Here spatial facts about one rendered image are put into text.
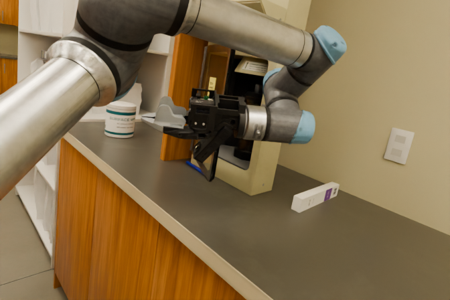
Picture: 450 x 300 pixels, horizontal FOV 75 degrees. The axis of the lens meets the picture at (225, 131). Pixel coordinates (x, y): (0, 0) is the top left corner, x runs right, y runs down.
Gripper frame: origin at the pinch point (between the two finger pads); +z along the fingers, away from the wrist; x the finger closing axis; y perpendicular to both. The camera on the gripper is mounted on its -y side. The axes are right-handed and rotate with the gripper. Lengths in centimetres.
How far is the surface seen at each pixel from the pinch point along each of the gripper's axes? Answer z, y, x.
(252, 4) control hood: -22.4, 20.6, -29.1
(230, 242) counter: -20.6, -22.7, 12.2
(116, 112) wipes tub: 22, -38, -62
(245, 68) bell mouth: -25.8, -0.5, -37.5
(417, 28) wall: -81, 19, -42
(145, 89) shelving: 23, -70, -150
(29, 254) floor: 80, -149, -63
